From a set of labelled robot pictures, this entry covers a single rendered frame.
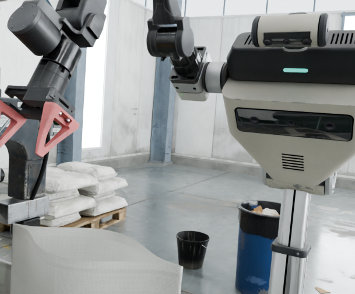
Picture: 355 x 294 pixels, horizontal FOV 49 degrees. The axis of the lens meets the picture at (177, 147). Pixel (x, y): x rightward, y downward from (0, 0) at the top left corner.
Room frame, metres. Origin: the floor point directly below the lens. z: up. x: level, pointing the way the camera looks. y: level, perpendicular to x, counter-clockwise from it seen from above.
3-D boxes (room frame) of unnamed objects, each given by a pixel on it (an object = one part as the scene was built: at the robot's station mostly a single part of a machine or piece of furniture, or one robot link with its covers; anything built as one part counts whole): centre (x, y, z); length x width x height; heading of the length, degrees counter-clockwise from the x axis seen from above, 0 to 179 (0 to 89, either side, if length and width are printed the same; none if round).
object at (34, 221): (1.08, 0.40, 0.98); 0.09 x 0.05 x 0.05; 154
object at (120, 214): (4.15, 1.17, 0.07); 1.20 x 0.82 x 0.14; 156
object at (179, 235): (3.30, -0.20, 0.13); 0.30 x 0.30 x 0.26
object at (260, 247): (2.93, -0.74, 0.32); 0.51 x 0.48 x 0.65; 154
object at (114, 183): (4.34, 0.86, 0.44); 0.68 x 0.44 x 0.15; 154
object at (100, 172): (4.46, 1.04, 0.56); 0.67 x 0.43 x 0.15; 64
